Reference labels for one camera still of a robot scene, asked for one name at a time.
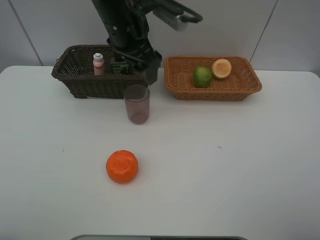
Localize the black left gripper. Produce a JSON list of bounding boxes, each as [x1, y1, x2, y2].
[[106, 14, 162, 85]]

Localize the translucent purple plastic cup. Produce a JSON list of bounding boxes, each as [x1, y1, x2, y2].
[[123, 84, 150, 125]]

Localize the dark green pump bottle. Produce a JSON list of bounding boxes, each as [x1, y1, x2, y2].
[[110, 56, 133, 75]]

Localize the green lime fruit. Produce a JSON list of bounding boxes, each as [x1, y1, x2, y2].
[[192, 66, 212, 88]]

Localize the pink bottle white cap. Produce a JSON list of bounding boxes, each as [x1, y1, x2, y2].
[[93, 52, 105, 76]]

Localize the red yellow peach fruit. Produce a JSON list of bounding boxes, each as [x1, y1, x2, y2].
[[211, 58, 232, 80]]

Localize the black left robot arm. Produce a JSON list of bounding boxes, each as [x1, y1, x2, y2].
[[92, 0, 185, 85]]

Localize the orange wicker basket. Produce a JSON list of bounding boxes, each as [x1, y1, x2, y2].
[[164, 55, 262, 102]]

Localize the dark brown wicker basket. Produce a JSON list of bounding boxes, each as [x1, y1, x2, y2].
[[51, 44, 149, 99]]

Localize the orange tangerine fruit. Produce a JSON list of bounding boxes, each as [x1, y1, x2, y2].
[[105, 150, 139, 184]]

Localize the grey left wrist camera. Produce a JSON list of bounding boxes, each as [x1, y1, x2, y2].
[[152, 7, 188, 32]]

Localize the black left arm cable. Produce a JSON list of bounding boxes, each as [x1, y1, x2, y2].
[[174, 0, 204, 25]]

